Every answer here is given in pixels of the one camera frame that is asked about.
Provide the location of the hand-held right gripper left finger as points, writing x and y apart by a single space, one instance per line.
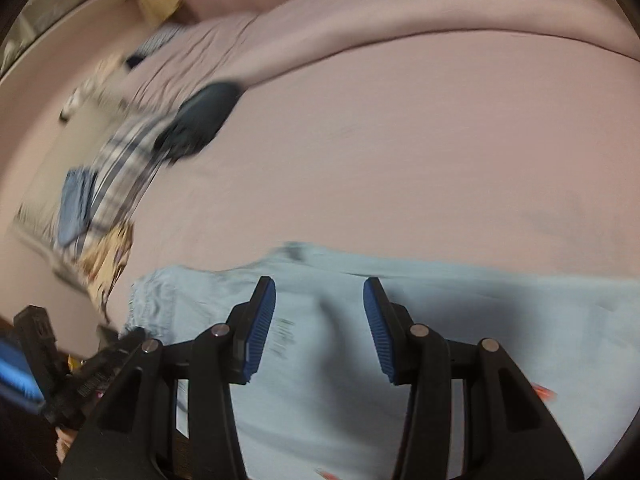
261 330

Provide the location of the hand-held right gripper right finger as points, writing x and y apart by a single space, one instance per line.
377 330

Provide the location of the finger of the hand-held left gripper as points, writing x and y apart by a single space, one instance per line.
90 382

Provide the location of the light blue denim pants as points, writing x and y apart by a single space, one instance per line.
320 410

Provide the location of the floral cloth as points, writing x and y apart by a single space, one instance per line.
107 265

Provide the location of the blue folded cloth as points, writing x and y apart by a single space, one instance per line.
75 200

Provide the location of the pink bed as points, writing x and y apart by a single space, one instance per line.
400 150

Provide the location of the plaid cloth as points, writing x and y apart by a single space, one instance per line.
122 170

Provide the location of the rolled dark cloth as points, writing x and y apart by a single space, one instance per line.
200 112

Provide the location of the small white clutter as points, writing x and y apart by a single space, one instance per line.
95 85

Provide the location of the pink pillow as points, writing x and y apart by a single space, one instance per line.
195 55

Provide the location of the dark striped cloth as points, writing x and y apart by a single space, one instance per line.
155 42

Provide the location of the pink duvet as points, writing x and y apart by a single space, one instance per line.
425 5

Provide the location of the white cabinet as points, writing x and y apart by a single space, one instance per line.
60 5

